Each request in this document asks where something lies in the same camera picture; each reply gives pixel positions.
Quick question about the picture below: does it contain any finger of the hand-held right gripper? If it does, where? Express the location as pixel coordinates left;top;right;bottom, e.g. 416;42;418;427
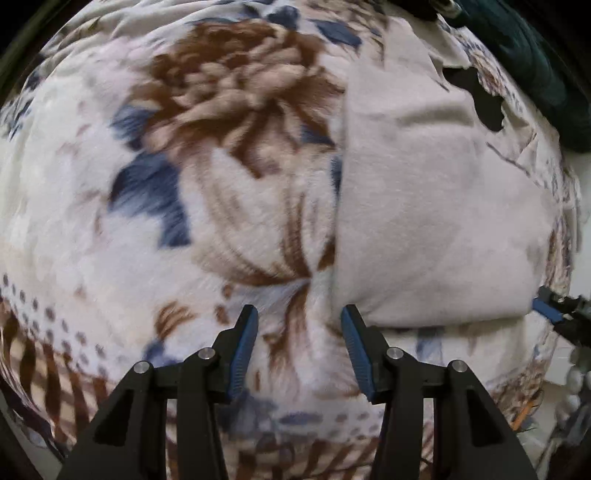
532;285;591;347

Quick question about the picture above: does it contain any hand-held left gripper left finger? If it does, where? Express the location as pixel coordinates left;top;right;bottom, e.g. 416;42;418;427
56;305;259;480

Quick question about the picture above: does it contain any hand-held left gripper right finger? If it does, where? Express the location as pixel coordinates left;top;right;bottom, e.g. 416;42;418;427
341;305;539;480

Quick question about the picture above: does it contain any beige small garment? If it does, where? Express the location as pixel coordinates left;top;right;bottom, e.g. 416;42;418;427
331;18;557;329

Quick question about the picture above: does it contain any floral fleece blanket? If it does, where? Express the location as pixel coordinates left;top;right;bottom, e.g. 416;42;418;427
0;0;583;480

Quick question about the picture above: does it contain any dark green cloth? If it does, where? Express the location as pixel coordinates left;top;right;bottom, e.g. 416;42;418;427
434;0;591;153

